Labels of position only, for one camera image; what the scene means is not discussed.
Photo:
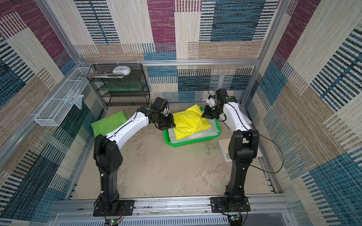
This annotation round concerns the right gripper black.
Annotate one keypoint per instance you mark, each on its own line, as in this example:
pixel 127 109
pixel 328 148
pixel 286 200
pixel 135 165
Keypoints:
pixel 209 112

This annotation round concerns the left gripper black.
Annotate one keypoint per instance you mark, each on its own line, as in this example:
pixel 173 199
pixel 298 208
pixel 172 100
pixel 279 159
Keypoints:
pixel 171 124

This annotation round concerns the white translucent raincoat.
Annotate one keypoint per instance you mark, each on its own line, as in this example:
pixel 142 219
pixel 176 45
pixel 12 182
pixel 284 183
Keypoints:
pixel 201 136

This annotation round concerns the small yellow raincoat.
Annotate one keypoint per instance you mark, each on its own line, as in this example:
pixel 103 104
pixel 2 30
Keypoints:
pixel 189 122

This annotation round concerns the green plastic basket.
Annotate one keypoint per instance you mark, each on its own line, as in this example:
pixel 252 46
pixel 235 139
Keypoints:
pixel 191 128

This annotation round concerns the lime green raincoat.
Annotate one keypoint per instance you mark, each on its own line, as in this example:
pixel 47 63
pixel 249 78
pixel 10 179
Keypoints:
pixel 109 124

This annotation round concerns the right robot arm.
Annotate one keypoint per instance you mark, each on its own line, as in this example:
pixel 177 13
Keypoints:
pixel 242 150

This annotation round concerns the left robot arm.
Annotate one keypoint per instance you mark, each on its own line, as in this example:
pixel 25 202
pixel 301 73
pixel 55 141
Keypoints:
pixel 109 158

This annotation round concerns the tan notebook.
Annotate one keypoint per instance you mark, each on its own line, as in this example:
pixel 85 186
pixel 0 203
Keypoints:
pixel 224 147

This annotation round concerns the white book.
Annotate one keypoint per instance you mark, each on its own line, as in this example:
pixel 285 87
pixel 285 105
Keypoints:
pixel 246 119

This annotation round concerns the white bowl on rack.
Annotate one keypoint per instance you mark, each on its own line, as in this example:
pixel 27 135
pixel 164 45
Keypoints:
pixel 122 70

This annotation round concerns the magazine on rack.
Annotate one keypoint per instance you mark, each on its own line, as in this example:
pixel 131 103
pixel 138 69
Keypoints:
pixel 104 74

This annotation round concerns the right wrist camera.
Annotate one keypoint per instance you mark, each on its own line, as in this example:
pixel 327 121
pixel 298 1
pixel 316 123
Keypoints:
pixel 211 101

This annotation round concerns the black wire shelf rack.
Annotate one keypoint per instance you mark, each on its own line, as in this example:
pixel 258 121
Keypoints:
pixel 132 89

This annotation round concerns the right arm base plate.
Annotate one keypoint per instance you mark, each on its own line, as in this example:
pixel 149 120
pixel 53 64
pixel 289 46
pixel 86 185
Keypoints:
pixel 219 205

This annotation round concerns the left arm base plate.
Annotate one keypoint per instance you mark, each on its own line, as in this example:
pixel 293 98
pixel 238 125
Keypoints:
pixel 117 208

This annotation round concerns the white wire wall basket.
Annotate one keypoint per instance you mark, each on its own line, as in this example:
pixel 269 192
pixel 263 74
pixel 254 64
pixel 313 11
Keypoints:
pixel 65 97

